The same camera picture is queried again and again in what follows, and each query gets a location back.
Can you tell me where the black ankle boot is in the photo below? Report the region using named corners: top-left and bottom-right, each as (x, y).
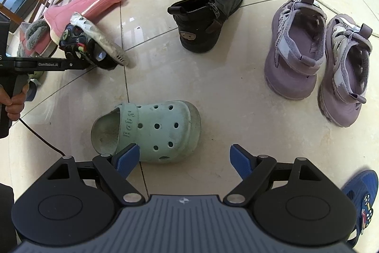
top-left (167, 0), bottom-right (245, 54)

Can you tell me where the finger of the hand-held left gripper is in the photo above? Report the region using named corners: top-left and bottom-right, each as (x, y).
top-left (12, 56), bottom-right (92, 70)

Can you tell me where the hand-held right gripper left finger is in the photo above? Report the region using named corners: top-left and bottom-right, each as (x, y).
top-left (47, 143), bottom-right (145, 206)

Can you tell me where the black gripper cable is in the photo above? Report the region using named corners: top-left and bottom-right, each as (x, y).
top-left (19, 120), bottom-right (64, 156)

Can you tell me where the mint green clog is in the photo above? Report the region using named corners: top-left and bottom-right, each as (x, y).
top-left (91, 100), bottom-right (201, 164)

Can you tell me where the pink fur-lined slipper boot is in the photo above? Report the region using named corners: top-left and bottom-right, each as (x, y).
top-left (17, 41), bottom-right (45, 83)
top-left (18, 20), bottom-right (57, 56)

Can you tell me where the purple white sneaker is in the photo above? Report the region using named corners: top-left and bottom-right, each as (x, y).
top-left (318, 14), bottom-right (373, 127)

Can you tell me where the person's trouser leg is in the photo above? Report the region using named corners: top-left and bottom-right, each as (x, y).
top-left (0, 182), bottom-right (17, 253)

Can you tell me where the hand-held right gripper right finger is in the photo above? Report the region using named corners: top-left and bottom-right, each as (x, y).
top-left (223, 144), bottom-right (323, 206)

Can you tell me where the black sandal white sole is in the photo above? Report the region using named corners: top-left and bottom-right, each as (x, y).
top-left (59, 12), bottom-right (129, 70)

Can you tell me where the blue slipper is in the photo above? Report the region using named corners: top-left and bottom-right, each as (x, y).
top-left (340, 169), bottom-right (379, 249)

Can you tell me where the person's left hand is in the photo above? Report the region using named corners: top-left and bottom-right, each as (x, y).
top-left (0, 86), bottom-right (26, 122)

